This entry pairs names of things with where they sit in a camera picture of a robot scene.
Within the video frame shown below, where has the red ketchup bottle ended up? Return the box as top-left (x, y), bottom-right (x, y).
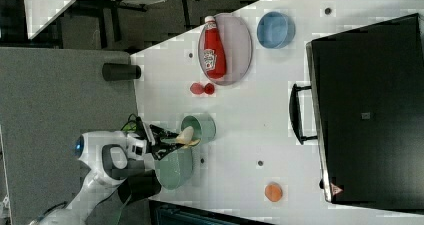
top-left (203, 16), bottom-right (227, 79)

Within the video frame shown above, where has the black toaster oven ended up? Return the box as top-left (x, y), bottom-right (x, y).
top-left (305, 13), bottom-right (424, 214)

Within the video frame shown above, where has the peeled yellow banana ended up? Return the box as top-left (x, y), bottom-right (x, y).
top-left (175, 126), bottom-right (200, 148)

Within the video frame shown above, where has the larger red strawberry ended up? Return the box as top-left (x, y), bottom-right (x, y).
top-left (190, 83), bottom-right (204, 95)

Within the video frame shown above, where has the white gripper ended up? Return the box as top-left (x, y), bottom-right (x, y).
top-left (127, 124), bottom-right (183, 161)

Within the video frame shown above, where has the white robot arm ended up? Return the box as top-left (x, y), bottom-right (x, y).
top-left (28, 124), bottom-right (195, 225)

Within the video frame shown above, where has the green mug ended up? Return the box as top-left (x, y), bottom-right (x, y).
top-left (180, 113), bottom-right (216, 145)

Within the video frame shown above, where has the blue bowl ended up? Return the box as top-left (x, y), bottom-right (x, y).
top-left (256, 12), bottom-right (296, 49)

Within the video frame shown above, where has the smaller red strawberry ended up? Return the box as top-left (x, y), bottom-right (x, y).
top-left (204, 83), bottom-right (215, 95)

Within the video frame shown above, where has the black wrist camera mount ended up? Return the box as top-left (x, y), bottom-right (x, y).
top-left (135, 116), bottom-right (155, 149)

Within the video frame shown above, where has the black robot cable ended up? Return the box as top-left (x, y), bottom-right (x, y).
top-left (120, 113), bottom-right (138, 133)

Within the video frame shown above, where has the orange round fruit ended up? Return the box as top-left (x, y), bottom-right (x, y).
top-left (264, 183), bottom-right (283, 202)

